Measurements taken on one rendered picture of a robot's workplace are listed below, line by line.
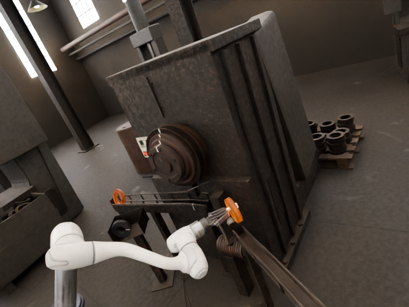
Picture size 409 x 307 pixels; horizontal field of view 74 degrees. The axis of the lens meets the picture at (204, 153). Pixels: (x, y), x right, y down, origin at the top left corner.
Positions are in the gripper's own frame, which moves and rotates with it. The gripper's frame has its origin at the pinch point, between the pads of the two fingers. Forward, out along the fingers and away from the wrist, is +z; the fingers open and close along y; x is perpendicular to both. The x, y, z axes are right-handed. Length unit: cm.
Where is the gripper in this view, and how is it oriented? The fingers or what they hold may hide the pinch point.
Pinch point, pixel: (232, 208)
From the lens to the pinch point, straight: 159.3
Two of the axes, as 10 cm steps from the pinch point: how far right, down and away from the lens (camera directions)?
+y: 3.4, 2.6, -9.0
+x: -3.8, -8.4, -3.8
